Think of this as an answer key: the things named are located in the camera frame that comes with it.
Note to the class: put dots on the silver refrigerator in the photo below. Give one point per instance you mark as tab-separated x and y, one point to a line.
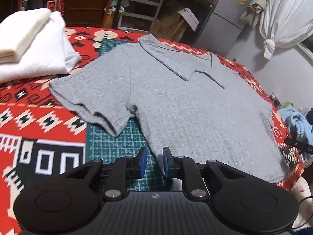
220	29

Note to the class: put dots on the white cardboard box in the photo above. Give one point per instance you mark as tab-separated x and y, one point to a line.
189	19

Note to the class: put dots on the stack of flattened cardboard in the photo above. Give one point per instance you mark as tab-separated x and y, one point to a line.
171	27

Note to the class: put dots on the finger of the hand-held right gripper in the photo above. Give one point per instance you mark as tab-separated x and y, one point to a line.
294	144

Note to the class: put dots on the green cutting mat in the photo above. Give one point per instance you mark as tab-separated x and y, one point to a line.
115	146

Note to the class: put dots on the light blue blanket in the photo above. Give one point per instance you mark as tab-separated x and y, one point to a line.
293	120

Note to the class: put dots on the folded white shirt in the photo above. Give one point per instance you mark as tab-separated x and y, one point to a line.
49	58

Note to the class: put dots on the window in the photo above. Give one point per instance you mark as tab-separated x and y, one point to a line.
308	51

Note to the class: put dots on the red patterned blanket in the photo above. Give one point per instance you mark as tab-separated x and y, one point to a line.
36	127

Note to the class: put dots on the wooden drawer chest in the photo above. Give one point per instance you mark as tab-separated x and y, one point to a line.
83	9

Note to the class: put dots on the beige cloth bag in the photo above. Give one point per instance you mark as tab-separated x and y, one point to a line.
254	9

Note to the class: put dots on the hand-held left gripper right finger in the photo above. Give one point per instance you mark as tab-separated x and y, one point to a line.
167	162

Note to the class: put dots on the grey knit polo shirt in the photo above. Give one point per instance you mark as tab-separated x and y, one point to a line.
183	107

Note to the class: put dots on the folded cream cloth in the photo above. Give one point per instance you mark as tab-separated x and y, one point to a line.
19	34

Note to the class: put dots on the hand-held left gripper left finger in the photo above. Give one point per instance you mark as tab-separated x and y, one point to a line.
143	162

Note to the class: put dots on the white plastic drawer unit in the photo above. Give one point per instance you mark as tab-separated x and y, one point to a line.
139	7

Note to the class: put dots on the red printed box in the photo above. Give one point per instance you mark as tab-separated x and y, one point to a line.
61	6
52	6

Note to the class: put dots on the white knotted curtain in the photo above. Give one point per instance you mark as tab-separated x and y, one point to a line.
288	12

